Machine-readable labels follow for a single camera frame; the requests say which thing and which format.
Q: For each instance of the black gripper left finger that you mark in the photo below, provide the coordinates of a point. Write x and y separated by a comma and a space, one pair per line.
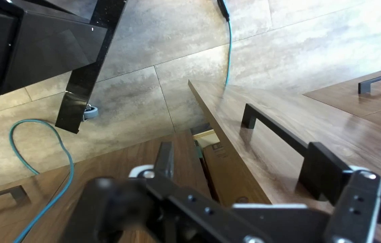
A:
104, 207

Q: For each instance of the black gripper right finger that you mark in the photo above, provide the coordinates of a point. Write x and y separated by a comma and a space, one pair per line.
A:
356, 203

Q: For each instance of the brown wooden cupboard door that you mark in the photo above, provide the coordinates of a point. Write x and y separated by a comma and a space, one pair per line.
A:
266, 102

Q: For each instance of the brown wooden cabinet front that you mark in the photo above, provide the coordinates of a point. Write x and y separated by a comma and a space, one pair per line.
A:
379, 112
1, 225

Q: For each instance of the grey caster wheel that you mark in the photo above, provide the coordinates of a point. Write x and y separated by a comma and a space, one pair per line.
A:
90, 112

